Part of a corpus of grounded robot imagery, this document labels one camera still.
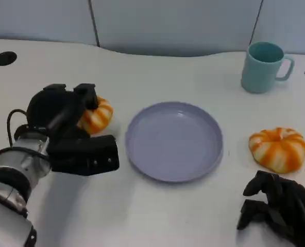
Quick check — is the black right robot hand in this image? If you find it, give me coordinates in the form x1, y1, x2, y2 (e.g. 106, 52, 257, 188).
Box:
236, 170, 305, 247

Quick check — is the pale green mug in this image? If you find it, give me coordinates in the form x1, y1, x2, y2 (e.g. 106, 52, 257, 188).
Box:
241, 42, 295, 94

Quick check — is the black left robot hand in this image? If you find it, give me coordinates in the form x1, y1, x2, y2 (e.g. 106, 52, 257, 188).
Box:
26, 82, 99, 141

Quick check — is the orange white toy bread roll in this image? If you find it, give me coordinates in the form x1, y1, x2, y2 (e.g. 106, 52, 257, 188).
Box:
77, 96, 114, 134
249, 127, 305, 173

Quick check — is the grey partition panel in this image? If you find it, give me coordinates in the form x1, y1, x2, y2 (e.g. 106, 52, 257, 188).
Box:
249, 0, 305, 56
0, 0, 101, 47
88, 0, 263, 58

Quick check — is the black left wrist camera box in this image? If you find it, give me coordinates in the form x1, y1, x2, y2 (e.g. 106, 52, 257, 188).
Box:
47, 135, 120, 177

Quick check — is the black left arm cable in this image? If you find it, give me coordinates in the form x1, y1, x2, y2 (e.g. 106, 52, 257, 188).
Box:
6, 109, 50, 157

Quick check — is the lilac plate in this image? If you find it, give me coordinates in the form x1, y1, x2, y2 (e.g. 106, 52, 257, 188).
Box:
125, 101, 224, 183

